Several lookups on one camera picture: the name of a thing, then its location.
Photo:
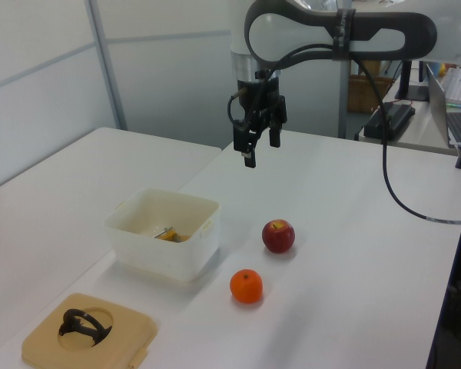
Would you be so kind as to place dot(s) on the orange toy mandarin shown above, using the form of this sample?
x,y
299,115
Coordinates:
x,y
246,287

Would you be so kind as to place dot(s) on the grey partition post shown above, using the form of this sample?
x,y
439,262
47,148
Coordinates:
x,y
107,65

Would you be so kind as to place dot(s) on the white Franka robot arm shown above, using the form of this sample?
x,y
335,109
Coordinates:
x,y
292,36

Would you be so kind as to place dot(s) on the beige plastic container lid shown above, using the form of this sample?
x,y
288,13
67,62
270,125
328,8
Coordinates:
x,y
42,346

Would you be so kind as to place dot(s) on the silver laptop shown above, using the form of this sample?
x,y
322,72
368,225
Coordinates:
x,y
438,111

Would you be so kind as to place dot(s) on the black monitor stand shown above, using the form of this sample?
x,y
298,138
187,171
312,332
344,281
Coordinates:
x,y
411,92

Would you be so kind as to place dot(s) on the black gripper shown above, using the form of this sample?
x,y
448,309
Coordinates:
x,y
259,98

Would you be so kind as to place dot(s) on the red toy apple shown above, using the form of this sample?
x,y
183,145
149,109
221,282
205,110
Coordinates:
x,y
278,238

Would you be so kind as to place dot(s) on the grey desk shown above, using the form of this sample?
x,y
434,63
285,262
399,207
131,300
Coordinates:
x,y
422,134

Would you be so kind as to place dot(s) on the brown woven basket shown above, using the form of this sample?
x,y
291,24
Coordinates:
x,y
369,94

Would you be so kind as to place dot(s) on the white plastic container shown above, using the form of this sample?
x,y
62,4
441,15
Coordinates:
x,y
157,261

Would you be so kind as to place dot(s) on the yellow C-clamp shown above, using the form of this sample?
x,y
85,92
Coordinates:
x,y
168,235

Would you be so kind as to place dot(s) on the black electronics box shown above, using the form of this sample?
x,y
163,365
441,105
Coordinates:
x,y
395,117

